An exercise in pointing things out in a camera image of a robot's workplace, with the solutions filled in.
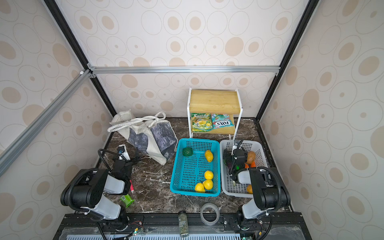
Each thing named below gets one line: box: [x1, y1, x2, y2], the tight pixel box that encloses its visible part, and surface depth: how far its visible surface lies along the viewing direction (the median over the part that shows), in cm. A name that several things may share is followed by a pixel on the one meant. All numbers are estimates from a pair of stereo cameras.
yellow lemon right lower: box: [202, 179, 214, 191], surface depth 84 cm
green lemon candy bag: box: [191, 113, 213, 133], surface depth 94 cm
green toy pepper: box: [182, 147, 193, 157], surface depth 96 cm
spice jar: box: [178, 211, 189, 238], surface depth 72 cm
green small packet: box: [120, 194, 135, 208], surface depth 81 cm
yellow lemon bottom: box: [194, 182, 206, 192], surface depth 83 cm
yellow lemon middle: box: [204, 170, 214, 180], surface depth 87 cm
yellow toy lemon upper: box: [205, 150, 214, 163], surface depth 94 cm
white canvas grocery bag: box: [107, 109, 179, 166], surface depth 89 cm
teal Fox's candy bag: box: [211, 113, 235, 130], surface depth 96 cm
